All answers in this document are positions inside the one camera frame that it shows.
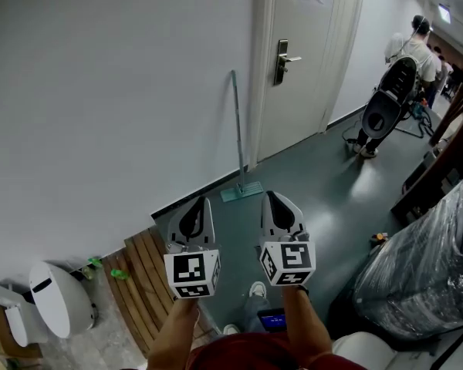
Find plastic-wrapped bundle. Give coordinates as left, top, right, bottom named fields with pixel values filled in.
left=352, top=178, right=463, bottom=341

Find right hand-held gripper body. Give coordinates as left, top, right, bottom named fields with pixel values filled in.
left=258, top=227, right=316, bottom=287

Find person's blue jeans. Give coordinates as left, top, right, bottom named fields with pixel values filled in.
left=240, top=294, right=273, bottom=335

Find metal door handle lock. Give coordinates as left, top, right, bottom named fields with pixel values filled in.
left=273, top=39, right=303, bottom=87

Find teal mop with metal handle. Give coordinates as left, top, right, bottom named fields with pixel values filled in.
left=220, top=69, right=265, bottom=204

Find white box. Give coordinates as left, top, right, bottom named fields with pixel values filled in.
left=0, top=282, right=49, bottom=348

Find white door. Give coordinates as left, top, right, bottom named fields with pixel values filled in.
left=249, top=0, right=368, bottom=166

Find wooden slatted board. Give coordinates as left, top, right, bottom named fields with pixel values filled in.
left=101, top=227, right=218, bottom=360

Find person's red shirt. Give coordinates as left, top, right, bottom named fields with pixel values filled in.
left=186, top=331, right=376, bottom=370

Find dark wooden furniture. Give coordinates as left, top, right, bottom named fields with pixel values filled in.
left=389, top=71, right=463, bottom=224

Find person's right forearm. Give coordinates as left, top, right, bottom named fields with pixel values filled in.
left=281, top=284, right=333, bottom=358

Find blue-screen phone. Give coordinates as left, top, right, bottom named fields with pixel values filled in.
left=256, top=307, right=288, bottom=335

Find black floor cable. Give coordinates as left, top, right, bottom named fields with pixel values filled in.
left=340, top=113, right=367, bottom=144

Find person's left forearm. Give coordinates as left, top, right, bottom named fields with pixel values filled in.
left=145, top=294, right=201, bottom=370

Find white rounded seat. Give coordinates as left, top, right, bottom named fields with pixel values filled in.
left=331, top=331, right=397, bottom=370

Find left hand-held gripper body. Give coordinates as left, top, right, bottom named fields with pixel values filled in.
left=163, top=239, right=221, bottom=300

